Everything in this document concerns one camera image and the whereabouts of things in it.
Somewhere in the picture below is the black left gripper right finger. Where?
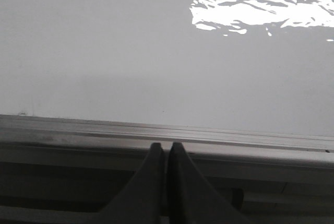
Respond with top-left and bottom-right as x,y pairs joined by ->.
166,143 -> 251,223

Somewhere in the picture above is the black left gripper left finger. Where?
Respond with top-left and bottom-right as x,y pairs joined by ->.
97,143 -> 165,223

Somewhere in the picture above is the white whiteboard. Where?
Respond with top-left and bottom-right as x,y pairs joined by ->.
1,0 -> 333,136

